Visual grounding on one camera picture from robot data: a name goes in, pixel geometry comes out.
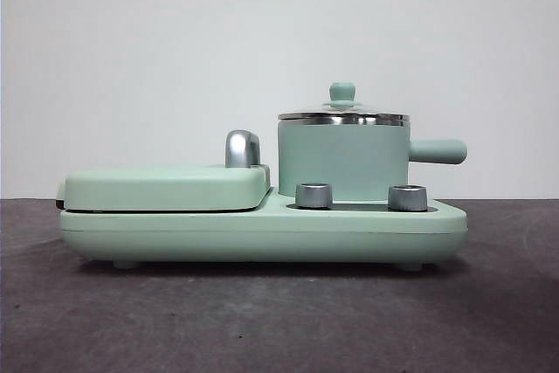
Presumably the glass lid with green knob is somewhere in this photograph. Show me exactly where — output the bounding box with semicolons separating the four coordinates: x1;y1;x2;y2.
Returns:
278;80;411;124

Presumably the mint green steamer pot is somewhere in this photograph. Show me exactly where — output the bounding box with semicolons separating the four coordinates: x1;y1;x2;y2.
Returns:
277;119;468;198

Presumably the silver control knob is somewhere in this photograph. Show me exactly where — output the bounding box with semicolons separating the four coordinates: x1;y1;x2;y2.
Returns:
294;182;332;209
386;183;427;211

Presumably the mint green breakfast machine base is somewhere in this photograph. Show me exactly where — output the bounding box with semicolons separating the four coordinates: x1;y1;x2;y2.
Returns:
59;186;468;270

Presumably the mint green grill cover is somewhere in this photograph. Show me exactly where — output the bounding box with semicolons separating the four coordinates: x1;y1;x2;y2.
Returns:
54;162;272;211

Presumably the chrome grill cover handle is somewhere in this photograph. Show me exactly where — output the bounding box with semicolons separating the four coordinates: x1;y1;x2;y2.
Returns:
224;128;262;169

